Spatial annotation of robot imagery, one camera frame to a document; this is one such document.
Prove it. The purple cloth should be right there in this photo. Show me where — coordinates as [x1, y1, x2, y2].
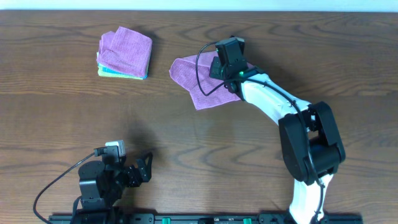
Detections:
[169, 51, 240, 110]
[96, 27, 152, 76]

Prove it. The folded light green cloth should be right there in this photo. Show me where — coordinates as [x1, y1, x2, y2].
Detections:
[97, 52, 150, 80]

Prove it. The folded purple cloth on stack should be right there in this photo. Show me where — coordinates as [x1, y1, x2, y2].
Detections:
[96, 27, 152, 76]

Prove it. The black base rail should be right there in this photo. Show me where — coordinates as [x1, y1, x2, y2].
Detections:
[48, 212, 364, 224]

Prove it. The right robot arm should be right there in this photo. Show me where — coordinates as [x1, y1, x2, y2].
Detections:
[155, 52, 361, 223]

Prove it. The folded blue cloth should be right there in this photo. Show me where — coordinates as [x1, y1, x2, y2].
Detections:
[98, 63, 147, 80]

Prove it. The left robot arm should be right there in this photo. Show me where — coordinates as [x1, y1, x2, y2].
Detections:
[71, 153, 153, 223]

